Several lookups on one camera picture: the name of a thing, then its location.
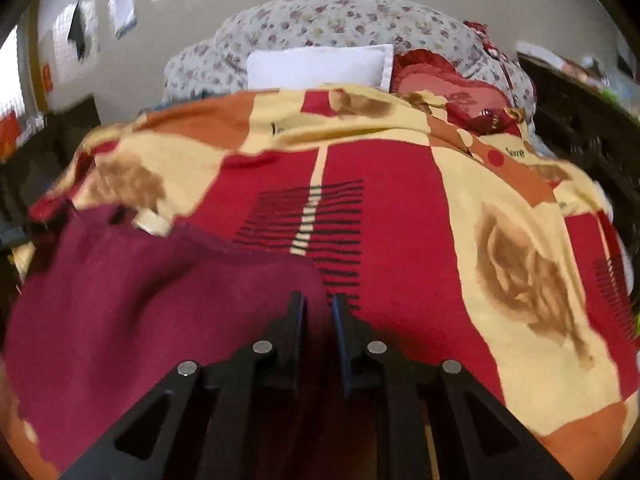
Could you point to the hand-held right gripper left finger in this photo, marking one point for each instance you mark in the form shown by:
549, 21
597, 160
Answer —
292, 330

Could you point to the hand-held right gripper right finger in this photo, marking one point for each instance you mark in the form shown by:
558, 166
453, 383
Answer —
342, 330

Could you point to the maroon shirt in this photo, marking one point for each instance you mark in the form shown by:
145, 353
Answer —
150, 310

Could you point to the yellow red printed blanket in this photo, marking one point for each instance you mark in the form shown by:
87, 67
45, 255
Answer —
400, 210

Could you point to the red ruffled pillow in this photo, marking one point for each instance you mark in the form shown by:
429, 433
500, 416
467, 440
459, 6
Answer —
440, 90

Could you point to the white pillow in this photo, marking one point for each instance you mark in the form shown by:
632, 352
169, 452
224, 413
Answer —
315, 67

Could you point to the floral quilt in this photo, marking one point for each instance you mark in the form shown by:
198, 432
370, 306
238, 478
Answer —
325, 20

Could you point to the dark wooden table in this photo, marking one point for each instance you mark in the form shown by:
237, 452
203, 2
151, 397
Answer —
45, 135

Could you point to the dark wooden furniture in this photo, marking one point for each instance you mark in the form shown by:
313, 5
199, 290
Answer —
585, 125

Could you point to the red gift box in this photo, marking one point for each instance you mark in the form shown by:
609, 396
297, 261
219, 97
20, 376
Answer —
7, 135

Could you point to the red wall decoration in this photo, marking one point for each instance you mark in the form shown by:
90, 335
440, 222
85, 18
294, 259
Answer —
47, 77

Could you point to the black wall hanging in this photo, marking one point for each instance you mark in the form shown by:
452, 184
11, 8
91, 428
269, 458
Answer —
77, 30

